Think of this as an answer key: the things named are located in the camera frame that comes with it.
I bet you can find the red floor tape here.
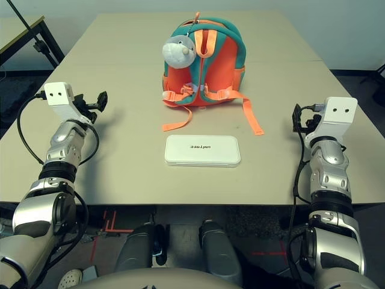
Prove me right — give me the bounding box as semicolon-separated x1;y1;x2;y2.
251;242;288;258
90;236;100;263
100;210;135;234

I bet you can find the white pencil case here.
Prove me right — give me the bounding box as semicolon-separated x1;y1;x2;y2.
164;134;241;167

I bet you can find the black chair base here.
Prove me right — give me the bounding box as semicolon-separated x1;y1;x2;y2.
359;63;385;106

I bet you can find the small grey box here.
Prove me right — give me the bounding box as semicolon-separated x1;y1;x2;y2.
81;265;99;279

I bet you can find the orange teal backpack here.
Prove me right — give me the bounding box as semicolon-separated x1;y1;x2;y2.
161;11;265;136

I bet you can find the grey robot right leg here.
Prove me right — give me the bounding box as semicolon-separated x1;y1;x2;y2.
198;219;243;287

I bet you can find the black framed side desk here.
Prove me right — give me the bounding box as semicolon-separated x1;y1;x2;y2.
0;14;66;72

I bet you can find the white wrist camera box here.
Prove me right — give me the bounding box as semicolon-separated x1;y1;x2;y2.
43;81;93;124
305;96;359;142

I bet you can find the white perforated shoe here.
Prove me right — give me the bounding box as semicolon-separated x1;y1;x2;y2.
58;269;84;289

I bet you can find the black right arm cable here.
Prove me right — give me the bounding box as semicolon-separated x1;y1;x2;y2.
287;103;326;289

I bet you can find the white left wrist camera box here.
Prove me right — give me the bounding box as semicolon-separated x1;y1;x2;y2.
43;81;93;124

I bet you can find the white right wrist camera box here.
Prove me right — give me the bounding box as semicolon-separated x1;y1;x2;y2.
305;96;359;142

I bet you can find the grey white plush keychain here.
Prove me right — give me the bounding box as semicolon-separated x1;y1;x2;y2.
162;23;198;69

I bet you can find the grey robot left leg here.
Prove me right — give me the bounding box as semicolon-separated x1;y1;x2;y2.
115;224;165;273

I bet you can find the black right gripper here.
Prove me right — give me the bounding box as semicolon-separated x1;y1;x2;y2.
292;104;322;135

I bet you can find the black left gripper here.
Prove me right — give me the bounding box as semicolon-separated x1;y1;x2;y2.
74;92;108;123

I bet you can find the beige robot torso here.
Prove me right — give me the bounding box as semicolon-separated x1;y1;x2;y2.
67;267;241;289

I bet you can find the grey robot leg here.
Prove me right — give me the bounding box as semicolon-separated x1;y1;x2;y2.
115;224;165;273
198;219;243;287

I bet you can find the thin black pole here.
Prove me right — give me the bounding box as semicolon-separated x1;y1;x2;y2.
8;0;46;54

